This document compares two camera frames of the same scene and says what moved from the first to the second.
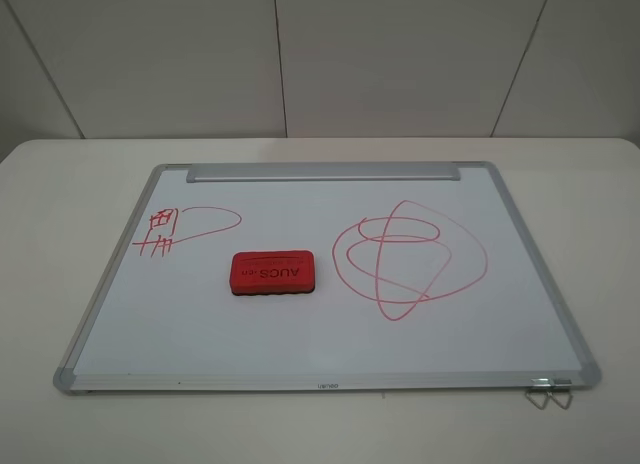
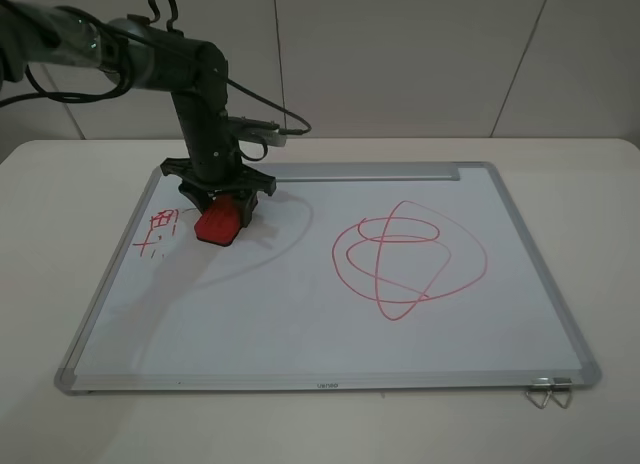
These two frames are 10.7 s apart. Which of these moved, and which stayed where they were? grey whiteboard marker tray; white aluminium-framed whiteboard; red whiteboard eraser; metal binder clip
Moved: red whiteboard eraser
Stayed: white aluminium-framed whiteboard; grey whiteboard marker tray; metal binder clip
